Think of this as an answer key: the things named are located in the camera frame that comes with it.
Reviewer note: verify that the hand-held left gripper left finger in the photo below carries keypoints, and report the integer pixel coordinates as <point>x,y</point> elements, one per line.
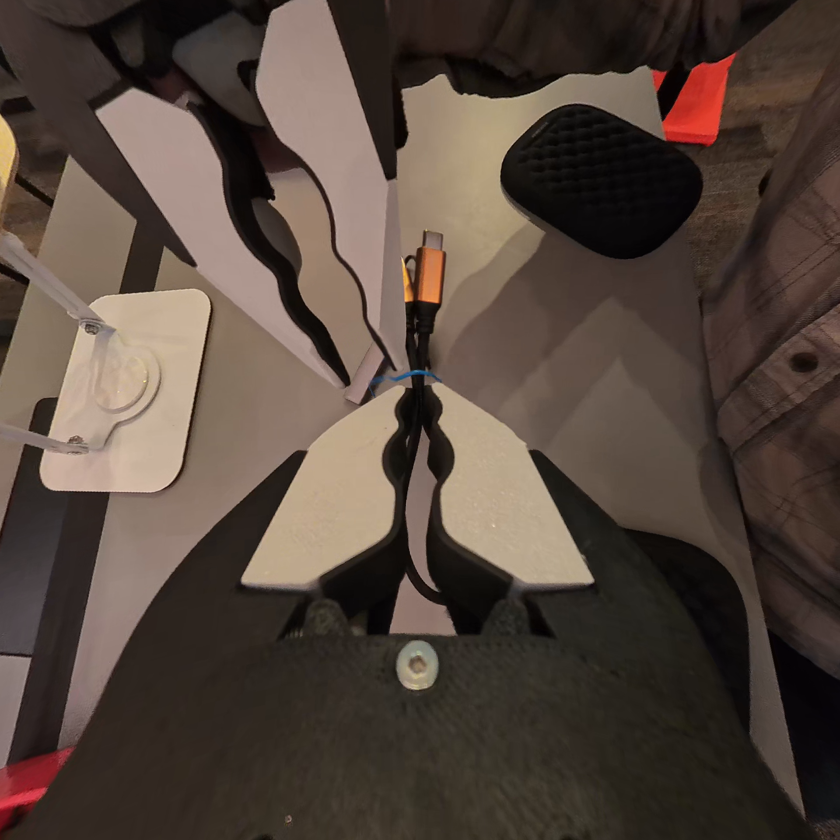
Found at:
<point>328,518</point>

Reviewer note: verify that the grey usb hub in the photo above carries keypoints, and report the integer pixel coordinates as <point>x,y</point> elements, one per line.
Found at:
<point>364,377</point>

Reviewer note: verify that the red storage bin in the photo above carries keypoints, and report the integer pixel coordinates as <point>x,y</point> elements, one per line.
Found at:
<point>26,781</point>

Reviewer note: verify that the white adjustable stand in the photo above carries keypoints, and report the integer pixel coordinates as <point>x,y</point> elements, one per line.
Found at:
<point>131,394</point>

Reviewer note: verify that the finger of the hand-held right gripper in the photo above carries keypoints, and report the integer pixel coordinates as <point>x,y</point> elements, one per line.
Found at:
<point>197,229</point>
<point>328,164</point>

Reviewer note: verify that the blue twist tie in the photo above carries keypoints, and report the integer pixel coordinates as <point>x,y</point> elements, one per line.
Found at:
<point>407,375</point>

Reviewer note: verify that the person's plaid shirt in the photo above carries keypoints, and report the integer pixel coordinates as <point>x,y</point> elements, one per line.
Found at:
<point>774,394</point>

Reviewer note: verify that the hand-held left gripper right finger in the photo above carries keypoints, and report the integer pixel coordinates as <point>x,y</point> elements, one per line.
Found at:
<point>512,518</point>

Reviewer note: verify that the red floor box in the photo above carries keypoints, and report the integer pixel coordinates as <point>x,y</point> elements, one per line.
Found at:
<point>702,98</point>

